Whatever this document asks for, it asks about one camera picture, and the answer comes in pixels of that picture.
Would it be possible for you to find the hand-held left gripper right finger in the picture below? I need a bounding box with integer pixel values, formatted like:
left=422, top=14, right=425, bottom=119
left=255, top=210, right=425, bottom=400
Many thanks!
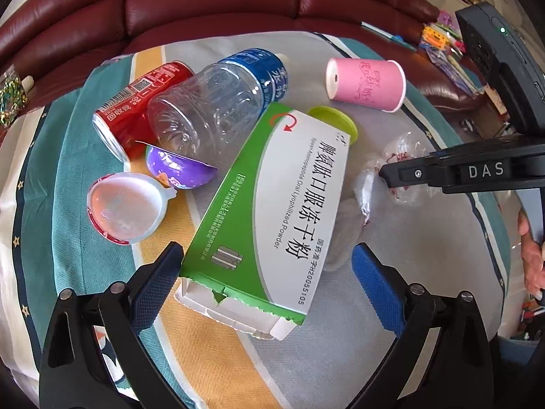
left=349, top=243, right=497, bottom=409

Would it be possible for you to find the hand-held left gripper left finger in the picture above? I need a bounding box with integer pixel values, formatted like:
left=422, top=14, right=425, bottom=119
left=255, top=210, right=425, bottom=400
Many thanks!
left=39, top=242, right=185, bottom=409

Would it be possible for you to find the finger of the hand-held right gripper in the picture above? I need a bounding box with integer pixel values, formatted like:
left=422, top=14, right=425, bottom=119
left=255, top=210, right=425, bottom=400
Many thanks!
left=378, top=149, right=461, bottom=197

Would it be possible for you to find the clear plastic wrapper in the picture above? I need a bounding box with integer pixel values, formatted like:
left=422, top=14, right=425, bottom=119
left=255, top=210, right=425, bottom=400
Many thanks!
left=353, top=130, right=439, bottom=226

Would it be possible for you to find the translucent plastic jelly cup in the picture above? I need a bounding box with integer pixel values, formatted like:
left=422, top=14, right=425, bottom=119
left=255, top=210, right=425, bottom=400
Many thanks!
left=86, top=171, right=177, bottom=245

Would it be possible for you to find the green plastic cup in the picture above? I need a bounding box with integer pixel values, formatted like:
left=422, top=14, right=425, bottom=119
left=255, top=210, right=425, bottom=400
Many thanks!
left=307, top=106, right=357, bottom=142

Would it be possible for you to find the pink paper cup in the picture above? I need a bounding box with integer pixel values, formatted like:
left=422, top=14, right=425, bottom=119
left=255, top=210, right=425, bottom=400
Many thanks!
left=326, top=57, right=404, bottom=113

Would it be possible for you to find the purple jelly cup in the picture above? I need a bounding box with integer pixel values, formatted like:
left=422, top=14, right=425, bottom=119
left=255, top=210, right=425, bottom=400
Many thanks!
left=145, top=145, right=219, bottom=191

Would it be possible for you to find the green white medicine box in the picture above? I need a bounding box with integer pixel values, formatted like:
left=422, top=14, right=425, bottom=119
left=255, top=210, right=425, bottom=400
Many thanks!
left=174, top=102, right=357, bottom=342

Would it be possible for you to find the red soda can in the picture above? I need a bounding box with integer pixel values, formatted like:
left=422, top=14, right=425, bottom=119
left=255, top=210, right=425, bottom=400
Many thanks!
left=93, top=61, right=196, bottom=163

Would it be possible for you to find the clear bottle with blue label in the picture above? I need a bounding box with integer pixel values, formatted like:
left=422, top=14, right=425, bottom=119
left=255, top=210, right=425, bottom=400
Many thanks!
left=147, top=48, right=292, bottom=167

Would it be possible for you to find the person's right hand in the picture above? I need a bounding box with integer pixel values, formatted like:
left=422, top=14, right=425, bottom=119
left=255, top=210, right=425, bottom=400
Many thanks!
left=517, top=211, right=545, bottom=305

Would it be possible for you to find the pile of colourful books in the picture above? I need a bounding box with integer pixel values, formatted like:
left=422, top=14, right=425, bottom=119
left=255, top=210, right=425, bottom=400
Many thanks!
left=419, top=9, right=490, bottom=96

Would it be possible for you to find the thin blue white book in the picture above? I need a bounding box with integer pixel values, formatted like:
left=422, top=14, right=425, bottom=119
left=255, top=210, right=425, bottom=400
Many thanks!
left=361, top=20, right=418, bottom=52

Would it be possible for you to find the bag of gold candies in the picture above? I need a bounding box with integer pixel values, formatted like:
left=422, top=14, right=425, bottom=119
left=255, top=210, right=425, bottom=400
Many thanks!
left=0, top=65, right=34, bottom=127

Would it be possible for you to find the dark red leather sofa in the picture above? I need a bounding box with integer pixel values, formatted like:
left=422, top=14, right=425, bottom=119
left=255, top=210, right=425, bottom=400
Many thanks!
left=0, top=0, right=486, bottom=107

